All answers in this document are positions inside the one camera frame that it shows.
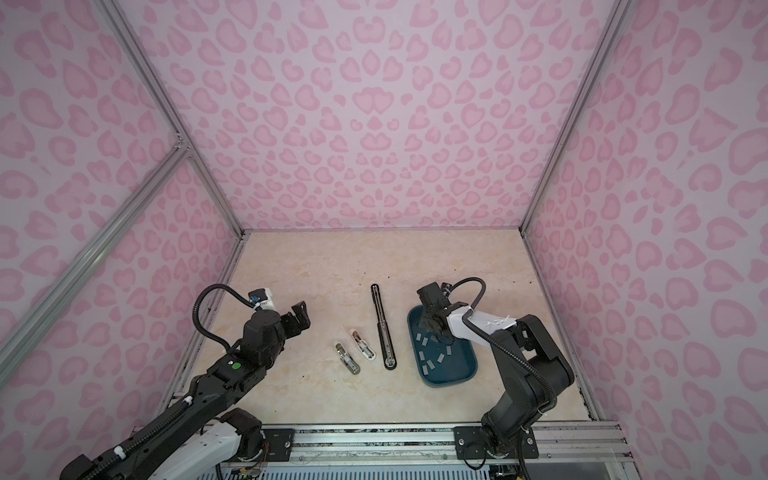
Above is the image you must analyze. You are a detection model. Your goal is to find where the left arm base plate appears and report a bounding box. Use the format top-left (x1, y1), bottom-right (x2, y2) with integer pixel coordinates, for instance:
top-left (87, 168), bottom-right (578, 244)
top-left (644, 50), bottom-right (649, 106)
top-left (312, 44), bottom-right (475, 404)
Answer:
top-left (258, 428), bottom-right (296, 463)

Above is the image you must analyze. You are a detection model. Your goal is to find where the aluminium front rail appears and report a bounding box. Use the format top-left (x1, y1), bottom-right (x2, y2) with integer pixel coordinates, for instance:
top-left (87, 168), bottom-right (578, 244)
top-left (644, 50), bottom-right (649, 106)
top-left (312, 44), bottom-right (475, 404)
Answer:
top-left (131, 422), bottom-right (637, 480)

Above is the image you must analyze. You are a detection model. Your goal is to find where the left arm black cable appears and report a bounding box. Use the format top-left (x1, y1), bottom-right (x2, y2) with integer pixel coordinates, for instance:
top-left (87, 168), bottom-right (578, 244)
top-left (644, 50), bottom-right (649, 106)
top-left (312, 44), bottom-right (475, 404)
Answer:
top-left (191, 283), bottom-right (256, 352)

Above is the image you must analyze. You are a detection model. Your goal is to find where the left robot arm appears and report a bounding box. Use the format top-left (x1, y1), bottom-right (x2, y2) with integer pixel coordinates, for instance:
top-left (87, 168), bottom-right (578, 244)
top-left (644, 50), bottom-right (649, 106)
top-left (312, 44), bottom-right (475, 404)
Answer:
top-left (60, 301), bottom-right (311, 479)

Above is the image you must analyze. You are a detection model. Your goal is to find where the teal plastic tray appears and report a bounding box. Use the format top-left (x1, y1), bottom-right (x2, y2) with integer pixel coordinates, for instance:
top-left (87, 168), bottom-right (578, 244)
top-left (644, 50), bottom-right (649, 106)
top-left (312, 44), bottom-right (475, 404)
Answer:
top-left (407, 306), bottom-right (478, 388)

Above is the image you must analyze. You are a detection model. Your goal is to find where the black stapler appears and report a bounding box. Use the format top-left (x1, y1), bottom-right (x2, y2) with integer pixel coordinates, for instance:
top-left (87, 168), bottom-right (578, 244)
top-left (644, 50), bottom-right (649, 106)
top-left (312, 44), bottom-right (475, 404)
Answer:
top-left (371, 284), bottom-right (397, 371)

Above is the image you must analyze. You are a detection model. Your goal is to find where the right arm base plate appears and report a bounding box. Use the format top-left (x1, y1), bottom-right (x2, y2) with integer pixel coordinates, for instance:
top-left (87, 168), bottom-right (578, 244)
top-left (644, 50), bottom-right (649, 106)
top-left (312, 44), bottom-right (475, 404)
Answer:
top-left (452, 426), bottom-right (539, 461)

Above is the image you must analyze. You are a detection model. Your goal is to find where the aluminium diagonal frame bar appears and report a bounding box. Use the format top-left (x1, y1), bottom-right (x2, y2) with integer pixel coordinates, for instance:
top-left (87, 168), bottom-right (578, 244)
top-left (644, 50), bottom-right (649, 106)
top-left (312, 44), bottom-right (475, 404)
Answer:
top-left (1, 141), bottom-right (189, 385)

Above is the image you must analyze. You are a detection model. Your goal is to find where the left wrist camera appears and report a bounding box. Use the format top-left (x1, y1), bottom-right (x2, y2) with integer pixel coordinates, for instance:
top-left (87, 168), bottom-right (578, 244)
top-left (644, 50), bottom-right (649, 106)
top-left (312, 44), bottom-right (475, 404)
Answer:
top-left (248, 288), bottom-right (276, 311)

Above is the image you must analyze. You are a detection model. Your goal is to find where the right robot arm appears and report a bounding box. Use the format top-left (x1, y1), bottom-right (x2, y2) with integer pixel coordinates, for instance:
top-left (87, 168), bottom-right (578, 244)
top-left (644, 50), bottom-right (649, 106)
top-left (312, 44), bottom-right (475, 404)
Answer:
top-left (417, 277), bottom-right (575, 458)

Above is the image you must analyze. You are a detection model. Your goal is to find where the beige small stapler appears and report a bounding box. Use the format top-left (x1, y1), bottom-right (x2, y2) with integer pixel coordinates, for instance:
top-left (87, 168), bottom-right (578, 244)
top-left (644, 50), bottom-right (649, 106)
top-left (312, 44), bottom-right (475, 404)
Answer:
top-left (334, 342), bottom-right (361, 375)

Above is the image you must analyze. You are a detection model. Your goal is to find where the pink small stapler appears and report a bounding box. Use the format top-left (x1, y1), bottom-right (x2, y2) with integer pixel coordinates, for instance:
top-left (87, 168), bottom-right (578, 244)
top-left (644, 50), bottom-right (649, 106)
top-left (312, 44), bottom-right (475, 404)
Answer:
top-left (350, 330), bottom-right (376, 361)

